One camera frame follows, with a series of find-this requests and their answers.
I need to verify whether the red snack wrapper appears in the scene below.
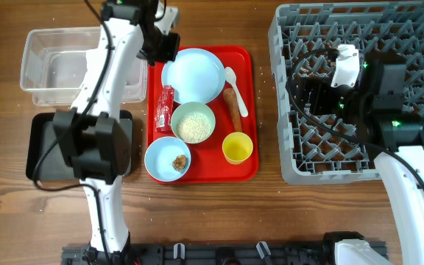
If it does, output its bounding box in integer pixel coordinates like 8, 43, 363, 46
155, 85, 175, 133

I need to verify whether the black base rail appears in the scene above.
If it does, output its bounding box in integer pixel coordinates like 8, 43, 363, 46
60, 241, 334, 265

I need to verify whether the small light blue bowl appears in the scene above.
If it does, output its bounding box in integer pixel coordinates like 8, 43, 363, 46
144, 136, 191, 183

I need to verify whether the orange carrot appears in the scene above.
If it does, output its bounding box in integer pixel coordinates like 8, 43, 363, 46
223, 88, 242, 132

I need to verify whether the clear plastic bin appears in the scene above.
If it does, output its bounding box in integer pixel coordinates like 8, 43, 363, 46
19, 26, 149, 107

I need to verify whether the white plastic spoon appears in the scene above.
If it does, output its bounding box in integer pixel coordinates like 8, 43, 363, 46
225, 67, 249, 117

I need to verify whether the green bowl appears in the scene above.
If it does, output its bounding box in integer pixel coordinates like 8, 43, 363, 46
171, 102, 216, 144

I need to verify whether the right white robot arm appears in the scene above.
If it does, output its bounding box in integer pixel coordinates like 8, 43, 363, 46
286, 46, 424, 264

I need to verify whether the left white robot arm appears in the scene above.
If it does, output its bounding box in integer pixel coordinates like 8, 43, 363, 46
53, 1, 180, 264

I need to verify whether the yellow cup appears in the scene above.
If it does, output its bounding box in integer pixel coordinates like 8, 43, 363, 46
222, 132, 254, 165

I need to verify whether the white rice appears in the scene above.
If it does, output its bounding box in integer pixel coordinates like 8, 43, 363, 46
177, 112, 212, 144

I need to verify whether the large light blue plate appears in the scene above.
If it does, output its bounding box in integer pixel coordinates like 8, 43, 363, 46
161, 48, 225, 105

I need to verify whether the brown food scrap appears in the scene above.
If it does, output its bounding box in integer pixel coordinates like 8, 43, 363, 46
172, 155, 188, 172

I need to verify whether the black tray bin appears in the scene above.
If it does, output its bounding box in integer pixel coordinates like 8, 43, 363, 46
26, 110, 133, 185

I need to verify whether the grey dishwasher rack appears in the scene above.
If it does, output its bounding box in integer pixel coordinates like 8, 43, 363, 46
268, 1, 424, 185

